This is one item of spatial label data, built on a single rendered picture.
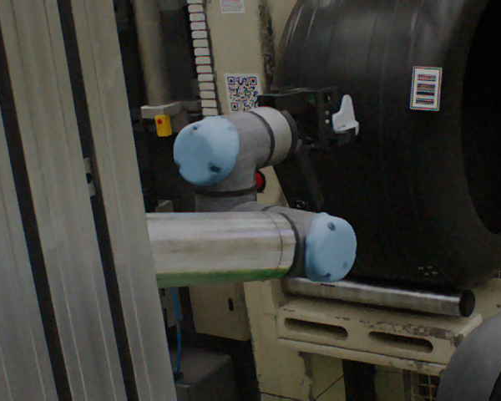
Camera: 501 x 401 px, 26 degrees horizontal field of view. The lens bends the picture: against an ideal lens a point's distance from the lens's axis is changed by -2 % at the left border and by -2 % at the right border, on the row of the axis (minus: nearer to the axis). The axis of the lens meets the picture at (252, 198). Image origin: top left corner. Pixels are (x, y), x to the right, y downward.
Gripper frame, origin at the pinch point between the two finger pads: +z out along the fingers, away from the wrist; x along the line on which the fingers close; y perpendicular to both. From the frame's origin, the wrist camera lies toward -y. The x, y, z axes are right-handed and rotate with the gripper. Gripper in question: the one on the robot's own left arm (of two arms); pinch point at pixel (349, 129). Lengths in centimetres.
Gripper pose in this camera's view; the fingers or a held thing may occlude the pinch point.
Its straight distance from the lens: 155.2
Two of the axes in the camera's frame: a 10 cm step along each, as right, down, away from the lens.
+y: -0.5, -9.8, -2.0
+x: -8.1, -0.7, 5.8
